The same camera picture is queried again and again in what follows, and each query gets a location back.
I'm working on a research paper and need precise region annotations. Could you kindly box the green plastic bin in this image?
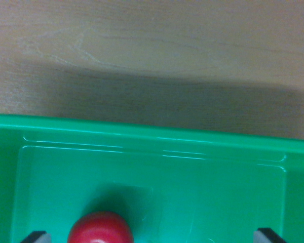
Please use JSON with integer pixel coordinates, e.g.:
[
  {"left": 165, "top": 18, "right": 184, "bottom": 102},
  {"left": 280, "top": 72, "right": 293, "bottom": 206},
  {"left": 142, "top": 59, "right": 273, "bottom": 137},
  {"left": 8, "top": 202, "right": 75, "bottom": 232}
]
[{"left": 0, "top": 113, "right": 304, "bottom": 243}]

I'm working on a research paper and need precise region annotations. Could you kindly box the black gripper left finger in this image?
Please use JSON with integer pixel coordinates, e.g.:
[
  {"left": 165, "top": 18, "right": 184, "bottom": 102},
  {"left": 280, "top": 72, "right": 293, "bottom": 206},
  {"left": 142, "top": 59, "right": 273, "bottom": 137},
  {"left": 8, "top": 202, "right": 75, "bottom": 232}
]
[{"left": 20, "top": 230, "right": 52, "bottom": 243}]

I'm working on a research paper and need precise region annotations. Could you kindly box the red apple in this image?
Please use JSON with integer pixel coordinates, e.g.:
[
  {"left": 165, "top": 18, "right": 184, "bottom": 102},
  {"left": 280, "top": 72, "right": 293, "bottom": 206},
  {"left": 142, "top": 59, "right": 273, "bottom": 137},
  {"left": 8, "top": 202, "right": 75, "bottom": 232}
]
[{"left": 67, "top": 211, "right": 134, "bottom": 243}]

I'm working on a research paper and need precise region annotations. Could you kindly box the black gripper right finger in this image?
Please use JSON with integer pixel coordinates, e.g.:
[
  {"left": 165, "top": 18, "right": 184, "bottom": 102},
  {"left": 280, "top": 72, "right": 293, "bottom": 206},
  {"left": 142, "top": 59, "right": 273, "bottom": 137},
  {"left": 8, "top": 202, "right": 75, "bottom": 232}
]
[{"left": 253, "top": 227, "right": 287, "bottom": 243}]

